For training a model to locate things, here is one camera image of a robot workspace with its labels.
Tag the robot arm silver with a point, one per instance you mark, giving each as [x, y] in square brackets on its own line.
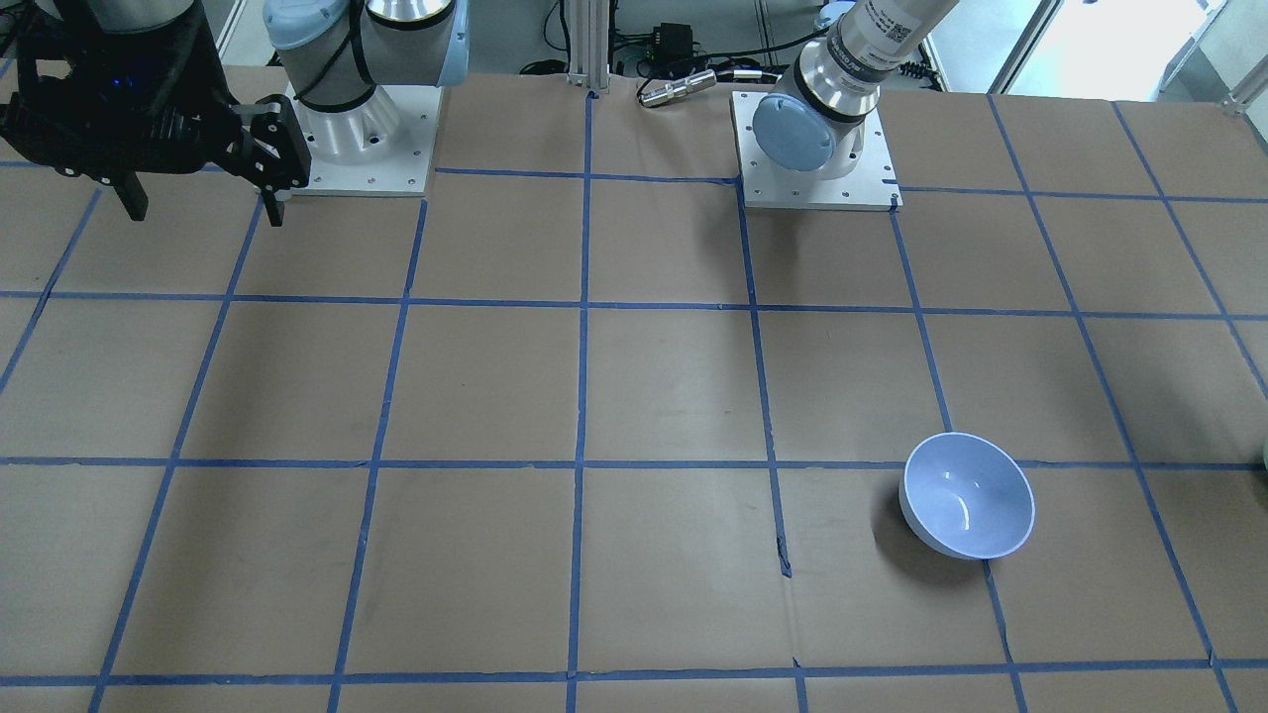
[336, 53]
[811, 122]

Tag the black power brick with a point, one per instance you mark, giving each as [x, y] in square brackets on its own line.
[670, 42]

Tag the aluminium frame post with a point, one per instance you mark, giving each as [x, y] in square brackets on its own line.
[589, 44]

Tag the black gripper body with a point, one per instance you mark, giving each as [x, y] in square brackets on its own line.
[265, 139]

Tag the blue bowl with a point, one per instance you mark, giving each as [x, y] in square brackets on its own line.
[966, 498]

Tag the silver metal cylinder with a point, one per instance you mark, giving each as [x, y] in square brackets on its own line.
[677, 90]

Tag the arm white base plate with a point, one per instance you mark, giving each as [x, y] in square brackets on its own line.
[383, 148]
[859, 174]

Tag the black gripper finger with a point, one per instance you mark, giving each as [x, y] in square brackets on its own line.
[274, 203]
[131, 194]

